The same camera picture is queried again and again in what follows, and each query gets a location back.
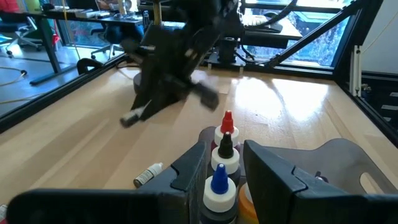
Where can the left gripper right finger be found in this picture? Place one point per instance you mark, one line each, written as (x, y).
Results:
(295, 202)

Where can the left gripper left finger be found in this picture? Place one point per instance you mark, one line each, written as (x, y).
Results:
(124, 207)

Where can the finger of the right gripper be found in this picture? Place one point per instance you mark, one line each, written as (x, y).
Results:
(164, 96)
(144, 91)

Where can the small dark red dropper bottle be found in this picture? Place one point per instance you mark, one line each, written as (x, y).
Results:
(130, 117)

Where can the small grey dropper bottle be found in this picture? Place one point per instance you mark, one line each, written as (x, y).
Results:
(146, 175)

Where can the large yellow food coloring bottle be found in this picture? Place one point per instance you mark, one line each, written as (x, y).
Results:
(247, 208)

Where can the large red food coloring bottle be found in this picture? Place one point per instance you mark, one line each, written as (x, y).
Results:
(227, 124)

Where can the large blue food coloring bottle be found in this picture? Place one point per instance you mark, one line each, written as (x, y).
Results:
(219, 199)

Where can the large black food coloring bottle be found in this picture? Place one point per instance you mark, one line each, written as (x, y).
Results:
(225, 160)

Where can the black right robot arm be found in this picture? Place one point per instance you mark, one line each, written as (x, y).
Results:
(211, 12)

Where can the office chair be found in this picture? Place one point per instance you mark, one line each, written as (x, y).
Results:
(118, 32)
(12, 26)

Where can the black laptop keyboard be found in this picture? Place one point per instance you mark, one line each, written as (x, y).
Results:
(259, 21)

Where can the black office desk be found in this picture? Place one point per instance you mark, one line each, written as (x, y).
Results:
(93, 20)

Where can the dark grey desk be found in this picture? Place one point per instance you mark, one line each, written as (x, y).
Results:
(280, 35)

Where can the black aluminium table frame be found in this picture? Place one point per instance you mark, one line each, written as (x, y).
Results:
(46, 99)

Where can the silver aluminium post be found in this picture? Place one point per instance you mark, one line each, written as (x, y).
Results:
(356, 74)

